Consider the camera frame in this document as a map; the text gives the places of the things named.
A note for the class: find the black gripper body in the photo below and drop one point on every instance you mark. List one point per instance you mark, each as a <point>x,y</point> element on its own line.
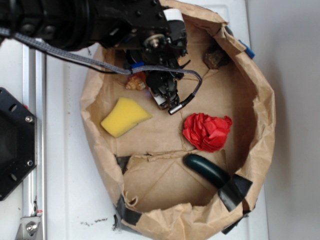
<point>154,36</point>

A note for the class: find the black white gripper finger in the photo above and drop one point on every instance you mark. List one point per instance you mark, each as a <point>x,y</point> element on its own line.
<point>163,88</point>

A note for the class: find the orange spiral conch shell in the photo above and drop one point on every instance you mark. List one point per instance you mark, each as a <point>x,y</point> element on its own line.
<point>136,81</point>

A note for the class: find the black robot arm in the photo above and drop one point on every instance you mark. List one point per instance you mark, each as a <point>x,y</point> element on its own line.
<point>69,25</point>

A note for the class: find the yellow sponge piece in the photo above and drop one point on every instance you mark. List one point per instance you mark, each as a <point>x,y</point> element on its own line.
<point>125,115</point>

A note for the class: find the brown rock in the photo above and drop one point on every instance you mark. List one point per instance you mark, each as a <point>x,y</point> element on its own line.
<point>215,57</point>

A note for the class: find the crumpled red paper ball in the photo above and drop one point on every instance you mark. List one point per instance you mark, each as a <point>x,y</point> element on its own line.
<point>205,132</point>

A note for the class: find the brown paper bag tray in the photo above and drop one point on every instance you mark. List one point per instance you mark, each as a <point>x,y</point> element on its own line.
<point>154,192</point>

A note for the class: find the dark green cucumber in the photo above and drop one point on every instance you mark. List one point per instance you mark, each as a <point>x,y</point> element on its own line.
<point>207,169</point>

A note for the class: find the white plastic board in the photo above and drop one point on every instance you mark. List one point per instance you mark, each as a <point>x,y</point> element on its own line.
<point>78,206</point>

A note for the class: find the aluminium extrusion rail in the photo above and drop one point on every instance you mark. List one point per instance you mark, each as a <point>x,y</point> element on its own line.
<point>34,97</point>

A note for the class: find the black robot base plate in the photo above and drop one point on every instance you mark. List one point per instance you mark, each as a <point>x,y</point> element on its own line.
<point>17,143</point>

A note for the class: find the metal corner bracket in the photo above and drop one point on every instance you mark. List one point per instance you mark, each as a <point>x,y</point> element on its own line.
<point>30,228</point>

